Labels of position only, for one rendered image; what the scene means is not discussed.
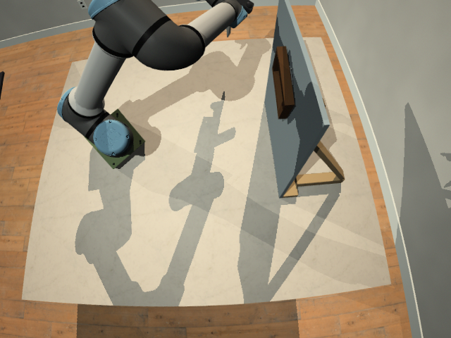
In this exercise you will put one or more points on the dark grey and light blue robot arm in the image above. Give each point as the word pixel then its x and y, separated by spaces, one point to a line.
pixel 139 28

